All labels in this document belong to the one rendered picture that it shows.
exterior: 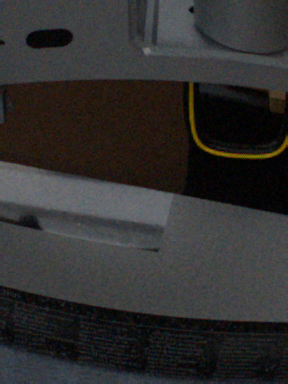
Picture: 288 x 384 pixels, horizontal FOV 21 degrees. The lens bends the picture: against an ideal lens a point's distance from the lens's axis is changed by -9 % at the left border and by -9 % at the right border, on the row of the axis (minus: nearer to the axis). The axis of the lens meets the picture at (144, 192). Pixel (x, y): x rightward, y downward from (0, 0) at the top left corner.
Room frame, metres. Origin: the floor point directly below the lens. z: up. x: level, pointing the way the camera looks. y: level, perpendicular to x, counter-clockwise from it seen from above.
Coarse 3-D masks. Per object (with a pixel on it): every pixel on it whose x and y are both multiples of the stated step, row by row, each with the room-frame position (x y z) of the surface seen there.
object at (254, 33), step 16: (208, 0) 1.03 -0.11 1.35; (224, 0) 1.01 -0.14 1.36; (240, 0) 1.00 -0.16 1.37; (256, 0) 0.99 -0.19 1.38; (272, 0) 1.00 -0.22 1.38; (208, 16) 1.03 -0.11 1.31; (224, 16) 1.01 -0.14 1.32; (240, 16) 1.00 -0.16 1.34; (256, 16) 0.99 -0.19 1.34; (272, 16) 1.00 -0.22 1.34; (208, 32) 1.03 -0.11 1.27; (224, 32) 1.01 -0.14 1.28; (240, 32) 1.00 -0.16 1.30; (256, 32) 0.99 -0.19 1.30; (272, 32) 1.00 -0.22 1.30; (240, 48) 1.00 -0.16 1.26; (256, 48) 0.99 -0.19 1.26; (272, 48) 1.00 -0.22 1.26
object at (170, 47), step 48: (0, 0) 1.02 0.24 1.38; (48, 0) 1.01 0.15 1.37; (96, 0) 1.00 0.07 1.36; (144, 0) 1.14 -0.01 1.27; (192, 0) 1.18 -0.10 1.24; (0, 48) 1.01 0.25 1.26; (48, 48) 1.01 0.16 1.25; (96, 48) 1.00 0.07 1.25; (144, 48) 1.01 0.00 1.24; (192, 48) 1.01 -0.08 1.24; (0, 96) 1.03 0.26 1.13
